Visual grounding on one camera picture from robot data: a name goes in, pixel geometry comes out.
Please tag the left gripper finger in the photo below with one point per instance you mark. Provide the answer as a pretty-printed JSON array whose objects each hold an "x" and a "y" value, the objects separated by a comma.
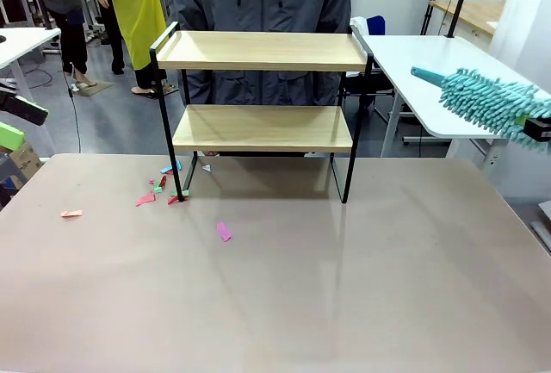
[
  {"x": 26, "y": 108},
  {"x": 10, "y": 137}
]

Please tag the teal microfiber duster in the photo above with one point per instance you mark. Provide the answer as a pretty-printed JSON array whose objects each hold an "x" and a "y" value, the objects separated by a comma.
[{"x": 482, "y": 97}]

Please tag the two-tier wooden metal shelf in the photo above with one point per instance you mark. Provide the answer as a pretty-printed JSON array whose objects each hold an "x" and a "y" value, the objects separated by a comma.
[{"x": 258, "y": 63}]

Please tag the cardboard box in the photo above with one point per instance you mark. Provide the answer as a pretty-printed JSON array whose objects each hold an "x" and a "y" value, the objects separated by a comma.
[{"x": 29, "y": 159}]

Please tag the white side desk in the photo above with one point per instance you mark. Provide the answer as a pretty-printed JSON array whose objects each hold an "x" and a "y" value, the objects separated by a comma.
[{"x": 26, "y": 41}]

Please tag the grey floor mat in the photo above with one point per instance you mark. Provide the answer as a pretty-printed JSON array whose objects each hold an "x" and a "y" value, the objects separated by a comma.
[{"x": 92, "y": 88}]

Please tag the orange paper scrap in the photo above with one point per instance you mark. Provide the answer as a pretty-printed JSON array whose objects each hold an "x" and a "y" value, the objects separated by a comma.
[{"x": 71, "y": 214}]

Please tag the grey metal bar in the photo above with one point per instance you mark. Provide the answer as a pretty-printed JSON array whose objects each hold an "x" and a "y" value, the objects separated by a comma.
[{"x": 543, "y": 237}]

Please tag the white rounded table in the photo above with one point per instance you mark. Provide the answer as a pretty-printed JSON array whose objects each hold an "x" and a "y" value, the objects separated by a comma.
[{"x": 426, "y": 106}]

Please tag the light wooden table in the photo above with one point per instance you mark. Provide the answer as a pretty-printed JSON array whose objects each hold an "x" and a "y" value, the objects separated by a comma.
[{"x": 478, "y": 13}]

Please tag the person in yellow apron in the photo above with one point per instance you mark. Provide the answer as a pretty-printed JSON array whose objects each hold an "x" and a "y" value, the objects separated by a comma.
[{"x": 138, "y": 11}]

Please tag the red trapezoid paper scrap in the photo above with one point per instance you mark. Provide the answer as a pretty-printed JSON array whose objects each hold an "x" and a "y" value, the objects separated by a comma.
[{"x": 145, "y": 200}]

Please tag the blue paper scrap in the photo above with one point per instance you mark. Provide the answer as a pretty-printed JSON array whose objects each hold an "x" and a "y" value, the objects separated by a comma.
[
  {"x": 166, "y": 171},
  {"x": 177, "y": 165}
]

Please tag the red curved paper scrap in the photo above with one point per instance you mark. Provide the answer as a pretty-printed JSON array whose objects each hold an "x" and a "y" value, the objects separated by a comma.
[{"x": 163, "y": 181}]

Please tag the blue chair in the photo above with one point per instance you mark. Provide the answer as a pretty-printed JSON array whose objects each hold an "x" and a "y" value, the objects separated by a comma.
[{"x": 376, "y": 26}]

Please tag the pink paper strip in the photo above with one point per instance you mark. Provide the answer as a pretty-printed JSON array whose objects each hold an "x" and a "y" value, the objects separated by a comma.
[{"x": 224, "y": 231}]

